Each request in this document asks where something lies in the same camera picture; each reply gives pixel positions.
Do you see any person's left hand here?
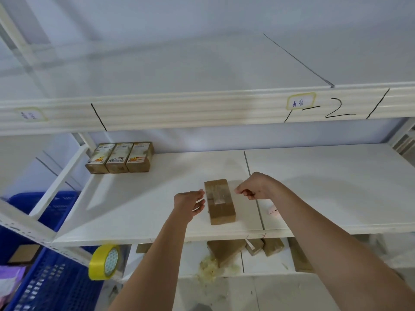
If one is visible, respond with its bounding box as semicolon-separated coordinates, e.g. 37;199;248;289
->
173;190;206;224

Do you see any person's right hand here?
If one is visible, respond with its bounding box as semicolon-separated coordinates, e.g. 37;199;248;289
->
234;172;276;201

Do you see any brown taped cardboard box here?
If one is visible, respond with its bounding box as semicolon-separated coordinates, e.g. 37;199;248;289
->
204;179;236;226

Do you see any person's left forearm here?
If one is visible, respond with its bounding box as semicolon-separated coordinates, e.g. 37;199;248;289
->
107;212;192;311

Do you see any person's right forearm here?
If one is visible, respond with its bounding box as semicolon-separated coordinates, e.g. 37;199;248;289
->
268;177;415;311

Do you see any large brown cardboard box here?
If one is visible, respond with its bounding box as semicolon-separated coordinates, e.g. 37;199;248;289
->
207;240;247;268

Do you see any small brown cardboard box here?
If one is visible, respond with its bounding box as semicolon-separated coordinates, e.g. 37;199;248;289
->
245;239;265;257
262;238;285;257

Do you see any yellowish packing debris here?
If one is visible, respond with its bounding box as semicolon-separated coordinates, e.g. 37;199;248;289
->
197;255;218;283

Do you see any printed brown carton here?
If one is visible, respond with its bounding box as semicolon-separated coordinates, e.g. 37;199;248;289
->
126;142;155;173
85;143;116;175
106;143;134;174

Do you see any long brown cardboard box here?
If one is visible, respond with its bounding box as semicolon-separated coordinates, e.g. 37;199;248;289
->
289;237;316;273

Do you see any white metal shelf unit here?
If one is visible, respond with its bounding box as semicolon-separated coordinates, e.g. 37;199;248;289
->
0;0;415;311

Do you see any yellow-bordered shelf label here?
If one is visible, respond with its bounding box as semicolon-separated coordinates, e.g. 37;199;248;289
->
286;92;316;111

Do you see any yellow tape roll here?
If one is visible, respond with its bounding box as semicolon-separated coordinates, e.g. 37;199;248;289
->
88;244;121;281

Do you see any blue plastic crate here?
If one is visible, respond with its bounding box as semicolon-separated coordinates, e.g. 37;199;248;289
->
0;191;105;311

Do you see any cardboard box in crate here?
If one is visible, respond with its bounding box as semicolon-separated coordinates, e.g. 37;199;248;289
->
8;244;41;266

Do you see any faded shelf label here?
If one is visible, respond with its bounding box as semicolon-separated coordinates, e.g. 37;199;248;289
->
14;107;48;123

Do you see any purple plastic bag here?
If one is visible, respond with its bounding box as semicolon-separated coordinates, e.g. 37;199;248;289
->
0;265;27;305

